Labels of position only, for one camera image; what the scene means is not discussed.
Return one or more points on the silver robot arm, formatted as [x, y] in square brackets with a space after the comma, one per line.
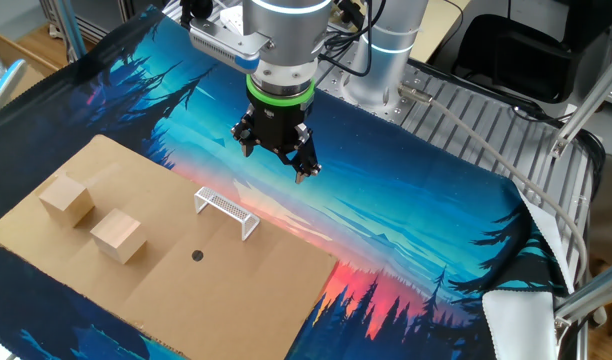
[286, 40]

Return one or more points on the brown cardboard sheet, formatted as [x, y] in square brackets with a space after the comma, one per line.
[211, 310]

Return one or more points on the blue white tool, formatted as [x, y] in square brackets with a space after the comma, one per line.
[8, 82]

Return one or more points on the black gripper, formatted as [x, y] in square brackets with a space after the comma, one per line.
[278, 125]

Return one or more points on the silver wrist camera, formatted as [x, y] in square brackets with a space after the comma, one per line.
[221, 44]

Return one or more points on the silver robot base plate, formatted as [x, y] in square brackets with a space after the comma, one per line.
[408, 107]

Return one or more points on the forest sunset printed cloth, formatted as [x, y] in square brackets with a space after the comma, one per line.
[386, 210]

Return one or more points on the black round mark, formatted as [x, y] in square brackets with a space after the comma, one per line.
[197, 255]

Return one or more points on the white mesh toy goal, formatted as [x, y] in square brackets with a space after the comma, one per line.
[226, 202]

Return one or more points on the light wooden cube block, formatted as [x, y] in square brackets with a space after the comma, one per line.
[66, 200]
[117, 235]

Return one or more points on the brown cardboard box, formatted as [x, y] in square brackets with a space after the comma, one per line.
[33, 75]

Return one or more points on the aluminium frame post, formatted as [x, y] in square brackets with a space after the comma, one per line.
[591, 102]
[593, 299]

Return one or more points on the beige desk top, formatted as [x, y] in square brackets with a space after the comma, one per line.
[443, 25]

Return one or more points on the aluminium frame rail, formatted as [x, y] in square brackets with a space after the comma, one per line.
[71, 30]

